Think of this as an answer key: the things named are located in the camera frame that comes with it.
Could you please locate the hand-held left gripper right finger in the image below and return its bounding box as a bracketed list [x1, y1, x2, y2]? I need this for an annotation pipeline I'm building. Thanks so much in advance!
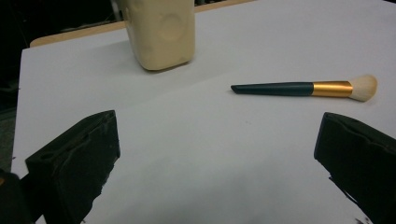
[314, 112, 396, 224]

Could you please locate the white table mat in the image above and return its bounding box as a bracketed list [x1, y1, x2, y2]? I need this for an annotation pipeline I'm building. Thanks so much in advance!
[10, 0, 396, 224]

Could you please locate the makeup brush with gold ferrule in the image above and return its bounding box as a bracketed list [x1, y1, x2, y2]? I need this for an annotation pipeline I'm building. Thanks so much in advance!
[230, 74, 378, 103]

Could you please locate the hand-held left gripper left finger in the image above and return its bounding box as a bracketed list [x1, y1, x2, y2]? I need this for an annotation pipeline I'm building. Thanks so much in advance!
[25, 109, 121, 224]

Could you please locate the beige square cup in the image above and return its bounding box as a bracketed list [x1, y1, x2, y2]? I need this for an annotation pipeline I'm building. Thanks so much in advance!
[120, 0, 196, 72]

